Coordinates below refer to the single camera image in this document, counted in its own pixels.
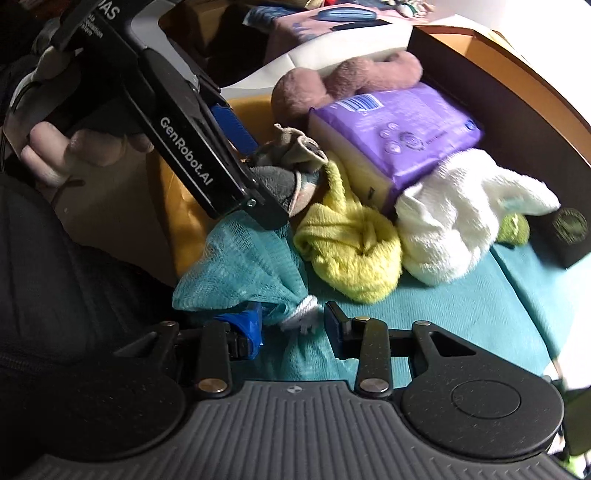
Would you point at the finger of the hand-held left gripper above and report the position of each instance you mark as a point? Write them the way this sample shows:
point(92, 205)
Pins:
point(270, 212)
point(231, 122)

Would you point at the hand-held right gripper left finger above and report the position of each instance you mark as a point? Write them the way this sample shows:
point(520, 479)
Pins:
point(249, 330)

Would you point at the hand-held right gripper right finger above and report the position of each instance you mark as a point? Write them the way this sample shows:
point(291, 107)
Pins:
point(337, 332)

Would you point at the teal mesh bath pouf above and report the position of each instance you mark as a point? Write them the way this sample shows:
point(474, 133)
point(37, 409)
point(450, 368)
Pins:
point(240, 267)

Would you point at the yellow towel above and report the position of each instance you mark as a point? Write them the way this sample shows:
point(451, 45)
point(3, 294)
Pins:
point(351, 258)

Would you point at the pink plush cloth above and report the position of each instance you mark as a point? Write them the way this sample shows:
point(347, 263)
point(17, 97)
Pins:
point(300, 92)

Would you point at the white towel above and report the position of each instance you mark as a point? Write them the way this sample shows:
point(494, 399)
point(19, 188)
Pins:
point(443, 230)

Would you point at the purple soft packet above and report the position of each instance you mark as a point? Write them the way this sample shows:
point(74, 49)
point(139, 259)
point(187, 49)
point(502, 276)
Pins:
point(406, 138)

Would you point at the green cloth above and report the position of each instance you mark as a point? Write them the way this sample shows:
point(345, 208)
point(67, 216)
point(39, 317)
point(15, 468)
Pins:
point(515, 230)

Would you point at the black cardboard box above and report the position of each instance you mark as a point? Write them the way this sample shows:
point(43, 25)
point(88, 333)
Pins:
point(508, 115)

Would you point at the person's left forearm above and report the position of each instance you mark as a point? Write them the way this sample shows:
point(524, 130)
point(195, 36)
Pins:
point(115, 217)

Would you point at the person's left hand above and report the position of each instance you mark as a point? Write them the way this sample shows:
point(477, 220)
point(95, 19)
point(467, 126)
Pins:
point(87, 150)

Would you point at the white rounded object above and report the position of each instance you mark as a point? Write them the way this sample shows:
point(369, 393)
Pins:
point(323, 53)

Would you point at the teal and white bed sheet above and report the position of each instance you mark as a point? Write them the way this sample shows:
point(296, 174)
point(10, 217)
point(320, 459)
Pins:
point(461, 318)

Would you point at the blue oval object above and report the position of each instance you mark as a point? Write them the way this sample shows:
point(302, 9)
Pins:
point(344, 14)

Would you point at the person's black jacket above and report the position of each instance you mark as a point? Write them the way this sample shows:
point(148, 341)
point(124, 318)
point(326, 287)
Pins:
point(55, 286)

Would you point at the white shell ornament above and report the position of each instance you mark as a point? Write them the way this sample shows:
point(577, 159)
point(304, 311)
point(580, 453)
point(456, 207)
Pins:
point(408, 7)

